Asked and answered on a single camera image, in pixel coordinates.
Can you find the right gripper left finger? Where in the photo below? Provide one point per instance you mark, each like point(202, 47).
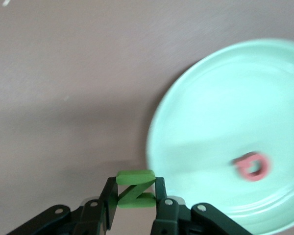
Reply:
point(88, 215)

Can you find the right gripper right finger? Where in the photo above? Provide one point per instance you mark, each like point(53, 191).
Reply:
point(171, 218)

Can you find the green capital letter N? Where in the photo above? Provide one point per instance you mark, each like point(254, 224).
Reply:
point(134, 177)

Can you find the red capital letter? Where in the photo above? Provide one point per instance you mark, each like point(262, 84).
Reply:
point(263, 171)

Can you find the light green plate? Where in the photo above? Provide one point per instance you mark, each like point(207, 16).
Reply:
point(210, 110)

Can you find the brown table mat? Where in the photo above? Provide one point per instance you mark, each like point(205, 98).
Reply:
point(63, 73)

